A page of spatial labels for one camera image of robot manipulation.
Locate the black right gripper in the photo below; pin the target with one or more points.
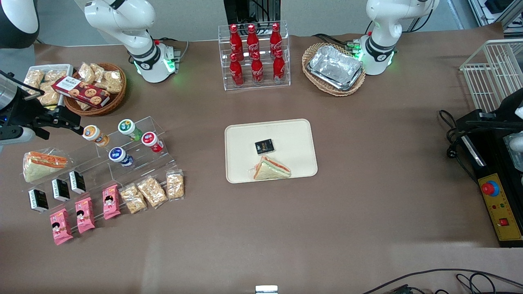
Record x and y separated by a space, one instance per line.
23 112

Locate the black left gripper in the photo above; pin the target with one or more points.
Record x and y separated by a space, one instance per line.
505 115

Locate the green gum bottle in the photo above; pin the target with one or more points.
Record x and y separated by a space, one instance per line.
128 127

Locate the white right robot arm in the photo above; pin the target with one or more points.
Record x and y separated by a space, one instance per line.
122 24

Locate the orange gum bottle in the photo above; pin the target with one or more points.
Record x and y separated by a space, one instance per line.
94 134

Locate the white rectangular tray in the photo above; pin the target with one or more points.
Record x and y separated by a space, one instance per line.
67 69

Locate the blue gum bottle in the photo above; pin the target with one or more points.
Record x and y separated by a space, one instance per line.
119 156

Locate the red gum bottle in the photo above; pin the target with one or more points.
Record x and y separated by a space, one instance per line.
151 141

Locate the aluminium foil tray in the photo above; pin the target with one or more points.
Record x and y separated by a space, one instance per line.
327 81
335 63

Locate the beige plastic tray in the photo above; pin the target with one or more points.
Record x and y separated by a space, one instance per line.
294 143

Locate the red cookie box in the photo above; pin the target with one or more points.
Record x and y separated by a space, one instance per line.
81 92

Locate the wrapped triangle sandwich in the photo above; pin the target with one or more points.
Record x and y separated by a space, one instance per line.
41 165
271 170

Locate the brown wicker basket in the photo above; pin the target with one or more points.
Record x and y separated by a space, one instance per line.
116 100

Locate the small black box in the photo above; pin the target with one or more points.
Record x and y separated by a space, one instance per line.
264 147
77 182
38 201
61 190

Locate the black yellow control box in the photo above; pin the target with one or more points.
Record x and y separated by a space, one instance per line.
496 192

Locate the clear acrylic stepped stand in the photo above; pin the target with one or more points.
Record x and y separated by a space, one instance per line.
143 162

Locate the pink snack packet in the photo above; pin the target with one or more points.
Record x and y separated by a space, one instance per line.
85 215
61 226
111 202

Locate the clear cracker packet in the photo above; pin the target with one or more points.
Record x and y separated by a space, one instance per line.
152 192
175 185
133 199

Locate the red cola bottle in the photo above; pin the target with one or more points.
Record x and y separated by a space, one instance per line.
257 69
252 37
279 67
234 37
236 71
276 36

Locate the clear acrylic bottle rack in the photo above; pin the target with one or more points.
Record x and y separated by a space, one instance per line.
265 83

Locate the light wicker basket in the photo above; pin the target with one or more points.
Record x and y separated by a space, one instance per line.
314 53

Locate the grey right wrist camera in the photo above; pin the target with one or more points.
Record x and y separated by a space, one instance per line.
16 135

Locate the metal shelf frame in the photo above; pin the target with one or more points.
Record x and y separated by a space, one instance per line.
496 10

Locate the black metal frame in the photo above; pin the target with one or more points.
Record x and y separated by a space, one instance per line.
245 10

